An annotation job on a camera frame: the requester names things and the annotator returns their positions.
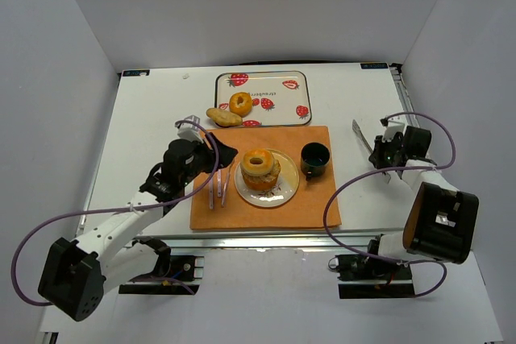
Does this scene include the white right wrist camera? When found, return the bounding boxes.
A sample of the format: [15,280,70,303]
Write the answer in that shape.
[381,115,406,142]

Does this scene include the light glazed donut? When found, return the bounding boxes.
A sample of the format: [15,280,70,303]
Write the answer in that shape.
[240,148,274,176]

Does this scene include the orange cloth placemat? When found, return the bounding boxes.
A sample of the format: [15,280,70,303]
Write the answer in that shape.
[189,126,336,230]

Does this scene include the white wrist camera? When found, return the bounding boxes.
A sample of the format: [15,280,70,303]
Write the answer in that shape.
[381,115,406,142]
[175,115,202,143]

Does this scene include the large sugared round bread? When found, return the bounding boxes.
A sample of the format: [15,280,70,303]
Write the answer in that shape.
[241,160,281,191]

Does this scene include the orange glazed donut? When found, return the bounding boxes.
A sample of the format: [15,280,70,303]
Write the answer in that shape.
[229,92,252,117]

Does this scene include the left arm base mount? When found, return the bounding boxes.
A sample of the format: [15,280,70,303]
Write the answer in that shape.
[118,238,204,296]

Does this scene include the oval brown bread roll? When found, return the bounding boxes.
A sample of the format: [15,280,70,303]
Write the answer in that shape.
[206,108,243,127]

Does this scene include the dark green mug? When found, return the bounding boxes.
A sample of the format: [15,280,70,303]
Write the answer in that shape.
[300,143,331,181]

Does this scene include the white beige ceramic plate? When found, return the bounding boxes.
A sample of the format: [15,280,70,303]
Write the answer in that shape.
[235,148,300,208]

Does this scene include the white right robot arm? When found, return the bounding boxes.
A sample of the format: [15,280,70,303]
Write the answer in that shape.
[368,122,479,264]

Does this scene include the strawberry pattern tray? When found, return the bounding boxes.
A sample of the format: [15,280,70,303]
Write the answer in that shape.
[214,71,312,127]

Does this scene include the pink handled spoon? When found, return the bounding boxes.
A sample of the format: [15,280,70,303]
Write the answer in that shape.
[217,170,223,198]

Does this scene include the metal serving tongs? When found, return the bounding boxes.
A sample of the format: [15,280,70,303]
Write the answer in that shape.
[352,119,391,184]

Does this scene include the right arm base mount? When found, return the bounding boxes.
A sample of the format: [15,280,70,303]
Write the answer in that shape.
[328,255,415,300]

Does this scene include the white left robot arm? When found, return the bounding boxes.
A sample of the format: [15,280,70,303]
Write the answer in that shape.
[38,135,238,321]

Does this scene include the pink handled knife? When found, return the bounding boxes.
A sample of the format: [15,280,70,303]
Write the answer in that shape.
[209,186,214,209]

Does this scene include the pink handled fork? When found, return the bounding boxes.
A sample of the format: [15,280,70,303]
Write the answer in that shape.
[221,160,235,208]

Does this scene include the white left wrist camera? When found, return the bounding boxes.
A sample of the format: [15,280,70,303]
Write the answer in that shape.
[175,115,202,143]

